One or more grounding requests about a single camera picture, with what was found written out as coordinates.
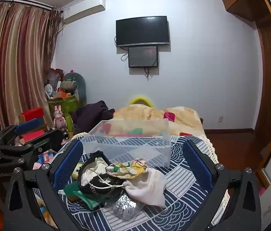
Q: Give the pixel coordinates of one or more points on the pink rabbit toy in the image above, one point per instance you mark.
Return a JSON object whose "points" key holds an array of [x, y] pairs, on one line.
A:
{"points": [[59, 118]]}

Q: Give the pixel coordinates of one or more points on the green cardboard box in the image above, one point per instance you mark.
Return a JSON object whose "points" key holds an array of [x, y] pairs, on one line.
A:
{"points": [[68, 104]]}

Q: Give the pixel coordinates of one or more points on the yellow hoop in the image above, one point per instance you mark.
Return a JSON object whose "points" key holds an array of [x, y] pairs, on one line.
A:
{"points": [[141, 99]]}

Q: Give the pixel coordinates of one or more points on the beige printed blanket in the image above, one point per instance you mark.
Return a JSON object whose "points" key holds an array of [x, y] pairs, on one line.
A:
{"points": [[145, 113]]}

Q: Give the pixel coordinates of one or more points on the green cloth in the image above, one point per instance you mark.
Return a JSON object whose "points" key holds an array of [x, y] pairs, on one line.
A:
{"points": [[70, 190]]}

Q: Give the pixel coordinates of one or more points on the floral yellow scrunchie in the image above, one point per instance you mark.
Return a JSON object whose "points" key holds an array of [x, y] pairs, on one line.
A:
{"points": [[126, 169]]}

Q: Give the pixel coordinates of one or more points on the dark purple clothing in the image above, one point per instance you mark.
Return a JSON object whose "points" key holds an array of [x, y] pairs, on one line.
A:
{"points": [[89, 115]]}

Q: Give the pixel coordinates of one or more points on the small black monitor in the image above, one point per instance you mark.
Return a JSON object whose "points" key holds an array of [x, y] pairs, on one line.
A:
{"points": [[142, 56]]}

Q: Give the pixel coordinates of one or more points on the small yellow soft toy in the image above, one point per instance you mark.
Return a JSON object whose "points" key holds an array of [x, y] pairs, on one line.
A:
{"points": [[77, 169]]}

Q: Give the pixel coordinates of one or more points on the green bottle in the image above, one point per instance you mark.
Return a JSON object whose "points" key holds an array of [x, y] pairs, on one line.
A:
{"points": [[70, 124]]}

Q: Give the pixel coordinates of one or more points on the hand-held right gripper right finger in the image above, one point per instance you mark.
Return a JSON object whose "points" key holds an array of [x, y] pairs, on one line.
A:
{"points": [[198, 166]]}

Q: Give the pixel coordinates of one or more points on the curtain rail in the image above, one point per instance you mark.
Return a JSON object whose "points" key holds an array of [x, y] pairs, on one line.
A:
{"points": [[22, 1]]}

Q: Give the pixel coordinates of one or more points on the striped red curtain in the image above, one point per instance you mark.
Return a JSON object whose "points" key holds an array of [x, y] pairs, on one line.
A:
{"points": [[13, 60]]}

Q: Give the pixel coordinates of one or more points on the blue patterned blanket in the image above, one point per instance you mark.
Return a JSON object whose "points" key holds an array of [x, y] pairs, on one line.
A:
{"points": [[181, 180]]}

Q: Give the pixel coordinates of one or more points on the clear bubble wrap bag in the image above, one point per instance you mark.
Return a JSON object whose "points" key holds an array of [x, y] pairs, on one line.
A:
{"points": [[126, 209]]}

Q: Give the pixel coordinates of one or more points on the red box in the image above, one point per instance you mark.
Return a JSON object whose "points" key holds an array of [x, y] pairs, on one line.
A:
{"points": [[31, 115]]}

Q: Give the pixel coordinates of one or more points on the white air conditioner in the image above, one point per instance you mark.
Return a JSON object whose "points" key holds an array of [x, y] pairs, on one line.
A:
{"points": [[83, 8]]}

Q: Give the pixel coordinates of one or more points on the clear plastic storage box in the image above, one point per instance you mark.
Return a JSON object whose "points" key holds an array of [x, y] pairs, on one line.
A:
{"points": [[126, 146]]}

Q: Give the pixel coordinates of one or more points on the black wall television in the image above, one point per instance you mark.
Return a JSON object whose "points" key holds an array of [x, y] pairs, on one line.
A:
{"points": [[142, 31]]}

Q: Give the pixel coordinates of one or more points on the pile of toys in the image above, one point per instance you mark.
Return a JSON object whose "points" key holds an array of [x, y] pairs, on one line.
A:
{"points": [[53, 84]]}

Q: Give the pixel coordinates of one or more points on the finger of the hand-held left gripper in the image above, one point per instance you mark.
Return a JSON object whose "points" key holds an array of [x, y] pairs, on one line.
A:
{"points": [[29, 126], [50, 138]]}

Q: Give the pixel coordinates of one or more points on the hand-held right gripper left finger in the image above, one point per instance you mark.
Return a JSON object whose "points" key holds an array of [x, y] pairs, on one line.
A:
{"points": [[67, 163]]}

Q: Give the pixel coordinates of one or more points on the wooden wardrobe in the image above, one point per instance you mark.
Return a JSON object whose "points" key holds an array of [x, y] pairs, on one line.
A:
{"points": [[270, 77]]}

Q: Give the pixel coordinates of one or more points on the pink box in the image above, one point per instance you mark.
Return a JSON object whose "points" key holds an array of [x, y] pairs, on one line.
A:
{"points": [[33, 136]]}

